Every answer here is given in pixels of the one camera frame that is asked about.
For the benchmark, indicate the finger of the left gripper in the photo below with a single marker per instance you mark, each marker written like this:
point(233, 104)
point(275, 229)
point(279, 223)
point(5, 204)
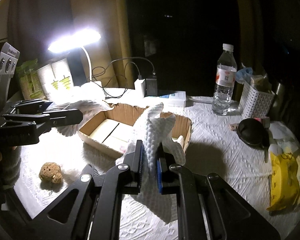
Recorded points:
point(34, 106)
point(51, 118)

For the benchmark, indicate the white charger plug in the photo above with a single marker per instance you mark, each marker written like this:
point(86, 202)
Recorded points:
point(140, 88)

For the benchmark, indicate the yellow curtain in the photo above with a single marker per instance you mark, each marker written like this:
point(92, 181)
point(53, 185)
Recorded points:
point(109, 57)

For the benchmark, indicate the black power adapter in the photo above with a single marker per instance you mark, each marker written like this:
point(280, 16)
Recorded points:
point(151, 86)

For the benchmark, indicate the green paper cup sleeve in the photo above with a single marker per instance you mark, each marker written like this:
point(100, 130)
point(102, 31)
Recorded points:
point(29, 82)

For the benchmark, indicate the white embossed tablecloth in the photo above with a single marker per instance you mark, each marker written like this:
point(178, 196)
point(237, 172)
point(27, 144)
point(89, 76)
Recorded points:
point(213, 147)

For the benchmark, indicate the white blue flat box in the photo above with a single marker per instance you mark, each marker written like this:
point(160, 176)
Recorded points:
point(173, 99)

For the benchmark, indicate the open cardboard box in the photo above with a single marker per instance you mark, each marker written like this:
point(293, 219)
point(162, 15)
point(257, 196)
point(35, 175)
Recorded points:
point(113, 132)

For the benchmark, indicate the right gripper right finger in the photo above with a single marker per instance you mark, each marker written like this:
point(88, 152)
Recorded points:
point(166, 179)

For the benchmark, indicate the brown fuzzy plush toy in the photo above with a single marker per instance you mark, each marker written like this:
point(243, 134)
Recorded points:
point(51, 172)

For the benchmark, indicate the white perforated basket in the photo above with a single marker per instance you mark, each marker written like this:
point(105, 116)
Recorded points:
point(254, 104)

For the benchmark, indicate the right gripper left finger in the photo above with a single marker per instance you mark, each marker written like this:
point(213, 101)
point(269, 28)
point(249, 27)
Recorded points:
point(135, 162)

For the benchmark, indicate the white towel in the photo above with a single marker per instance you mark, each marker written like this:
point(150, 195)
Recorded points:
point(155, 132)

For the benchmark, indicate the clear water bottle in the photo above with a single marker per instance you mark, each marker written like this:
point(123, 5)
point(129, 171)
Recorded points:
point(225, 81)

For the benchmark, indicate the white paper cup sleeve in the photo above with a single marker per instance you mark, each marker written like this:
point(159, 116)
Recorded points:
point(55, 77)

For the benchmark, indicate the white desk lamp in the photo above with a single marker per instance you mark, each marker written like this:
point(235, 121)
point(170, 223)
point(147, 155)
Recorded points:
point(78, 39)

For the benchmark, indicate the yellow snack packet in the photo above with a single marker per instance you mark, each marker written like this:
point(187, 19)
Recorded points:
point(284, 190)

